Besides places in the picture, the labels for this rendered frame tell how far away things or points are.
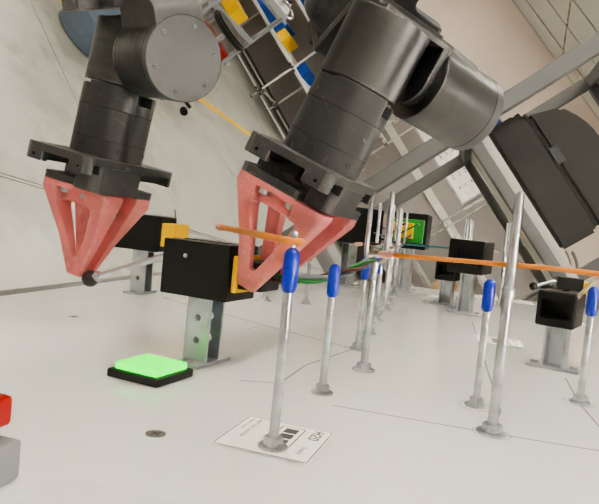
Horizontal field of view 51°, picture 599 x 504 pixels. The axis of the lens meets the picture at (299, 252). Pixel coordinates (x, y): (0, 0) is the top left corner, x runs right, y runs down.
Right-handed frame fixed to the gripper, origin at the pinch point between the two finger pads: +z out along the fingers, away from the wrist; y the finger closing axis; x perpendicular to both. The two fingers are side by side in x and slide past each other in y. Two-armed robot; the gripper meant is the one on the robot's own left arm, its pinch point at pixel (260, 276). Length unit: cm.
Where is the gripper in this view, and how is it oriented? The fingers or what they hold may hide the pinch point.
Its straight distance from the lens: 45.5
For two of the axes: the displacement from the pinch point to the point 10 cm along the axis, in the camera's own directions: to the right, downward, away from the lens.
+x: -8.1, -4.9, 3.2
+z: -4.5, 8.7, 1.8
